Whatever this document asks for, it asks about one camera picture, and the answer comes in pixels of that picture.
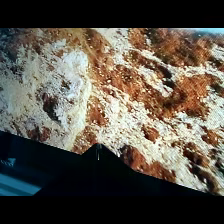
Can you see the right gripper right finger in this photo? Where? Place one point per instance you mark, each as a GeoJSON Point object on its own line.
{"type": "Point", "coordinates": [116, 178]}

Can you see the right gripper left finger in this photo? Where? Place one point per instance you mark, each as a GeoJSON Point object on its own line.
{"type": "Point", "coordinates": [80, 176]}

